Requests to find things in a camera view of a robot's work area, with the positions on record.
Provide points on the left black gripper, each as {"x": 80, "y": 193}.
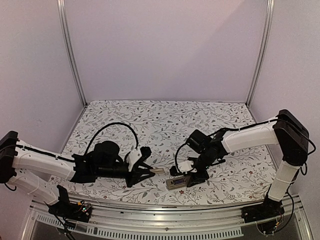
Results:
{"x": 135, "y": 177}

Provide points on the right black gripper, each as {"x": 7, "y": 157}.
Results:
{"x": 195, "y": 179}

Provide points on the black battery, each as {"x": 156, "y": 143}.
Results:
{"x": 177, "y": 182}

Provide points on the white remote control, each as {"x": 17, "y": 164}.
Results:
{"x": 171, "y": 187}

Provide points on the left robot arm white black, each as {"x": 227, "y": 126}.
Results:
{"x": 19, "y": 160}

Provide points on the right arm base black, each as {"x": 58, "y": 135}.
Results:
{"x": 267, "y": 209}

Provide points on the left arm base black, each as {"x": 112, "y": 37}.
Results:
{"x": 80, "y": 211}

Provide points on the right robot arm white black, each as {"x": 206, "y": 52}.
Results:
{"x": 283, "y": 130}

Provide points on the floral patterned table mat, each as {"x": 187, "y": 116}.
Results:
{"x": 164, "y": 126}

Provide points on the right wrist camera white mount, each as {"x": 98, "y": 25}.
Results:
{"x": 183, "y": 168}

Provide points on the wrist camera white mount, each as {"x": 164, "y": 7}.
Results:
{"x": 137, "y": 156}
{"x": 183, "y": 168}

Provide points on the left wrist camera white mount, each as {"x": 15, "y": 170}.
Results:
{"x": 137, "y": 156}

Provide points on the front aluminium rail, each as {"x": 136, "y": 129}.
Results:
{"x": 117, "y": 220}

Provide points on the right aluminium frame post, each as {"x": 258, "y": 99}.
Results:
{"x": 262, "y": 51}

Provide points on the aluminium frame post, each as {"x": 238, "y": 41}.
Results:
{"x": 262, "y": 51}
{"x": 70, "y": 52}

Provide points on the left aluminium frame post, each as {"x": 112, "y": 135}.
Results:
{"x": 70, "y": 52}

